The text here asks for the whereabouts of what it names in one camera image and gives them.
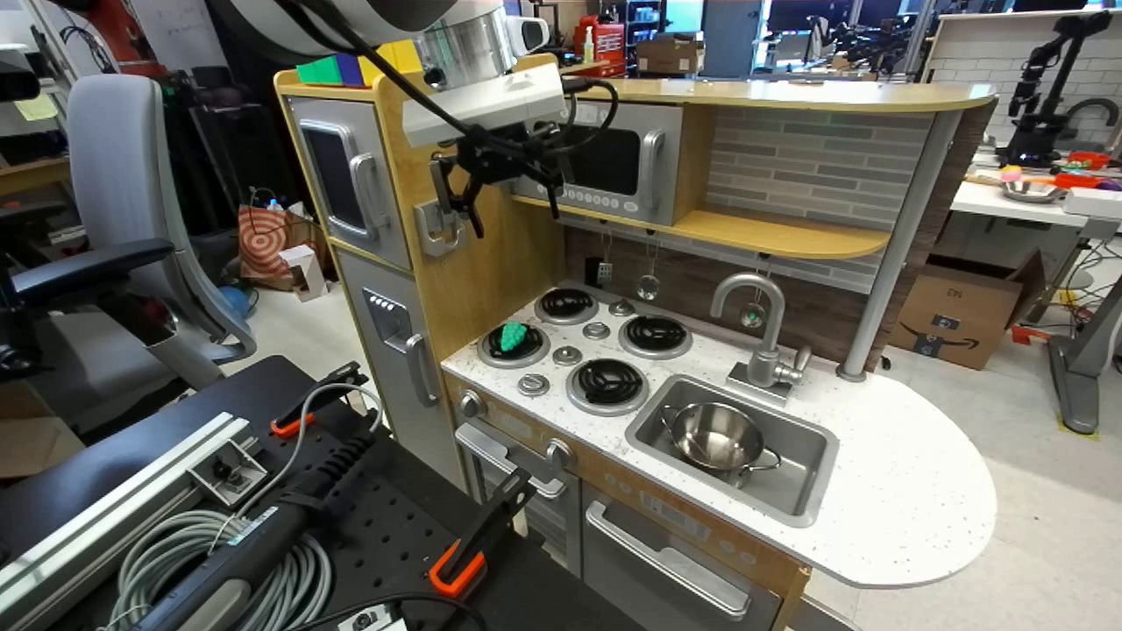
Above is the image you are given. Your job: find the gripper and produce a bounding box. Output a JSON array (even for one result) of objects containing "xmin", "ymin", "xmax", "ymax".
[{"xmin": 433, "ymin": 123, "xmax": 567, "ymax": 239}]

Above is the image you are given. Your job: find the silver pot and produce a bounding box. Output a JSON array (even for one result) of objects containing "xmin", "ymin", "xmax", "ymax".
[{"xmin": 659, "ymin": 401, "xmax": 784, "ymax": 480}]

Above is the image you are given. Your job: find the sink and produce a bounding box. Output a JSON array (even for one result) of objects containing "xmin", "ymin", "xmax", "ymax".
[{"xmin": 624, "ymin": 373, "xmax": 841, "ymax": 529}]

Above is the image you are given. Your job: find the toy kitchen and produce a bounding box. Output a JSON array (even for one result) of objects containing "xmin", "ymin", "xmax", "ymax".
[{"xmin": 273, "ymin": 53, "xmax": 1000, "ymax": 631}]

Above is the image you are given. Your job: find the microwave door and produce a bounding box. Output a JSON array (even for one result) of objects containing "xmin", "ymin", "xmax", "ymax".
[{"xmin": 512, "ymin": 101, "xmax": 685, "ymax": 228}]

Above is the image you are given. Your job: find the burner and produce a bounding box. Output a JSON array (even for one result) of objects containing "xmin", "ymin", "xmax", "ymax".
[
  {"xmin": 535, "ymin": 287, "xmax": 600, "ymax": 326},
  {"xmin": 565, "ymin": 358, "xmax": 651, "ymax": 417},
  {"xmin": 477, "ymin": 321, "xmax": 551, "ymax": 369},
  {"xmin": 618, "ymin": 314, "xmax": 693, "ymax": 361}
]

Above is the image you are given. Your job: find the hanging toy ladle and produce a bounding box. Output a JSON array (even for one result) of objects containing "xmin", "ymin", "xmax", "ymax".
[{"xmin": 637, "ymin": 235, "xmax": 661, "ymax": 302}]

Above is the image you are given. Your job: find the freezer door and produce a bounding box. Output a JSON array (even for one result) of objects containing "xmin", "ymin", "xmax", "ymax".
[{"xmin": 288, "ymin": 96, "xmax": 413, "ymax": 271}]

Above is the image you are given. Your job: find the yellow block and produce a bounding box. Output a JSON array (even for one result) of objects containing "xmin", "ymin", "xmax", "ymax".
[{"xmin": 359, "ymin": 39, "xmax": 424, "ymax": 88}]

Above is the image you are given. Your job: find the red cabinet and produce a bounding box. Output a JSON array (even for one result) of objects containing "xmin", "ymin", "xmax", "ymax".
[{"xmin": 573, "ymin": 14, "xmax": 627, "ymax": 64}]

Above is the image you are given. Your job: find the fridge door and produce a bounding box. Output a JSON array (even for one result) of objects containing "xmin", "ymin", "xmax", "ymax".
[{"xmin": 333, "ymin": 249, "xmax": 471, "ymax": 493}]

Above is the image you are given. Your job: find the cardboard box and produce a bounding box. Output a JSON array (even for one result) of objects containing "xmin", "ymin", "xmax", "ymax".
[
  {"xmin": 635, "ymin": 34, "xmax": 706, "ymax": 76},
  {"xmin": 889, "ymin": 249, "xmax": 1049, "ymax": 372}
]

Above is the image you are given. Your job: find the small white box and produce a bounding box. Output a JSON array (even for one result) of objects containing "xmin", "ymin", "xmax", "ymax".
[{"xmin": 280, "ymin": 245, "xmax": 329, "ymax": 302}]

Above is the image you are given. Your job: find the green block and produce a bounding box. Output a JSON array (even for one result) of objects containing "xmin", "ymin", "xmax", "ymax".
[{"xmin": 295, "ymin": 56, "xmax": 344, "ymax": 87}]

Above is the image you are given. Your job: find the red patterned shopping bag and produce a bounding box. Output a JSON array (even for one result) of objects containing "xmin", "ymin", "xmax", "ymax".
[{"xmin": 238, "ymin": 202, "xmax": 327, "ymax": 291}]

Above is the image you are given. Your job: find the hanging toy spoon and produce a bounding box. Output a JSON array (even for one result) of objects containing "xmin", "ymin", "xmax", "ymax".
[{"xmin": 740, "ymin": 256, "xmax": 769, "ymax": 330}]

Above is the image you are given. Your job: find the black orange clamp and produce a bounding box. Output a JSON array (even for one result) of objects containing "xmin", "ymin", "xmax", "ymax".
[
  {"xmin": 427, "ymin": 468, "xmax": 536, "ymax": 599},
  {"xmin": 269, "ymin": 360, "xmax": 370, "ymax": 440}
]

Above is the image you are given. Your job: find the tap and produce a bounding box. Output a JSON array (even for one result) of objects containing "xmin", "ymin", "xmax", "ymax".
[{"xmin": 709, "ymin": 272, "xmax": 813, "ymax": 406}]

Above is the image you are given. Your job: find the oven door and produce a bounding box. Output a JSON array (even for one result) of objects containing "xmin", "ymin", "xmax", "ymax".
[{"xmin": 454, "ymin": 419, "xmax": 581, "ymax": 575}]

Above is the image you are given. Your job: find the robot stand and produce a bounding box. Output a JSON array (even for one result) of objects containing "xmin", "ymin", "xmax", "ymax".
[{"xmin": 0, "ymin": 354, "xmax": 654, "ymax": 631}]

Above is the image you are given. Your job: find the grey office chair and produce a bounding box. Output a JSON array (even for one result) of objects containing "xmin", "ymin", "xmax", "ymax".
[{"xmin": 0, "ymin": 74, "xmax": 260, "ymax": 393}]

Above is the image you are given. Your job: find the dishwasher door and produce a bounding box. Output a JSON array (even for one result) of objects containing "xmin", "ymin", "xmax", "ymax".
[{"xmin": 579, "ymin": 479, "xmax": 783, "ymax": 631}]

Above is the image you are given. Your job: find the white desk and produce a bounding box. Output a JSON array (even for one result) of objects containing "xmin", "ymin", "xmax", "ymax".
[{"xmin": 950, "ymin": 149, "xmax": 1122, "ymax": 436}]

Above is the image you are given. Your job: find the silver bowl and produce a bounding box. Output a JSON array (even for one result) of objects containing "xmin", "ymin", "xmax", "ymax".
[{"xmin": 1001, "ymin": 179, "xmax": 1067, "ymax": 205}]

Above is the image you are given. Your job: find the grey wall hook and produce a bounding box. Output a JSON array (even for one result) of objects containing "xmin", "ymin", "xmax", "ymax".
[{"xmin": 414, "ymin": 158, "xmax": 466, "ymax": 259}]

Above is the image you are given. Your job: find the microwave door handle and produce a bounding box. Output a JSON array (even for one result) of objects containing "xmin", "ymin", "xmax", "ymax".
[{"xmin": 637, "ymin": 129, "xmax": 666, "ymax": 212}]

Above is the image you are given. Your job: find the freezer door handle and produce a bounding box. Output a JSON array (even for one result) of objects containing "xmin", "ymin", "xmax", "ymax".
[{"xmin": 350, "ymin": 152, "xmax": 388, "ymax": 234}]

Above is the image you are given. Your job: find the fridge door handle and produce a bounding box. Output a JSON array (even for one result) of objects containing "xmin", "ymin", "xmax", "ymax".
[{"xmin": 404, "ymin": 332, "xmax": 440, "ymax": 409}]

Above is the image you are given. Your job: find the oven door handle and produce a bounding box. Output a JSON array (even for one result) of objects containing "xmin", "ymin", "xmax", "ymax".
[{"xmin": 455, "ymin": 422, "xmax": 568, "ymax": 501}]

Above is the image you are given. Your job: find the dishwasher door handle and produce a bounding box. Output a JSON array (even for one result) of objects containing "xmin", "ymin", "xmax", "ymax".
[{"xmin": 585, "ymin": 500, "xmax": 753, "ymax": 622}]

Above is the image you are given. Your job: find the coil of grey cable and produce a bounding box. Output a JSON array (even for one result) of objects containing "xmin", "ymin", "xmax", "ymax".
[{"xmin": 103, "ymin": 384, "xmax": 387, "ymax": 631}]

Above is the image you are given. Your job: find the aluminium rail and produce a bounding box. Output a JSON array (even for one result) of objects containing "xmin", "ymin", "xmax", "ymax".
[{"xmin": 0, "ymin": 411, "xmax": 269, "ymax": 631}]

